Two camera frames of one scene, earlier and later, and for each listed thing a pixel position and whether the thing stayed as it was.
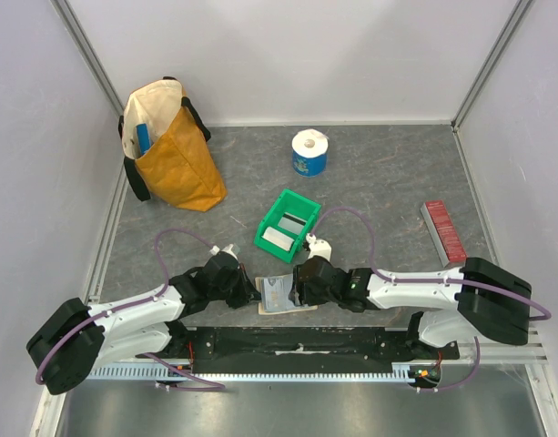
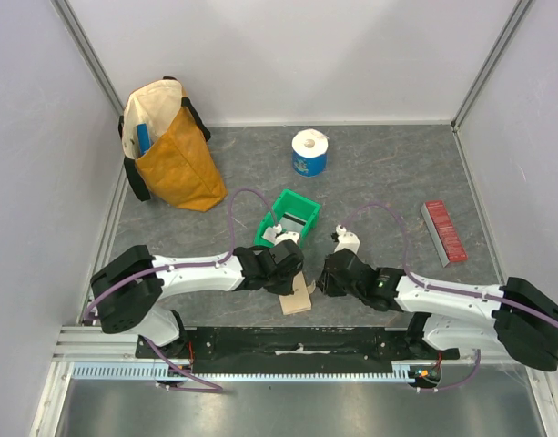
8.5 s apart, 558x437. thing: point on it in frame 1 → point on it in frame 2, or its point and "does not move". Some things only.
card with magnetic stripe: [292, 223] does not move
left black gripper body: [236, 291] → [280, 283]
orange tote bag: [165, 147] does not move
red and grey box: [444, 238] does not move
